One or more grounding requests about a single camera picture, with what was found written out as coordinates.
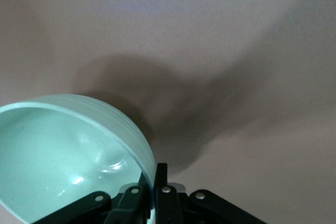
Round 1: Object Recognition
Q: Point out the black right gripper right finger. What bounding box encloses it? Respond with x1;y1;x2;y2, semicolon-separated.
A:
154;163;268;224

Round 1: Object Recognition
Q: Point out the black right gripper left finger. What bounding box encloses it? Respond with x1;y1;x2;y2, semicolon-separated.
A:
39;173;152;224

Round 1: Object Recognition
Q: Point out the brown table cloth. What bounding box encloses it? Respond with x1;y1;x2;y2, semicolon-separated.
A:
0;0;336;224

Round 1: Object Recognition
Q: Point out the light green bowl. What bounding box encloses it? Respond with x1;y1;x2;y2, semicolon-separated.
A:
0;93;156;224

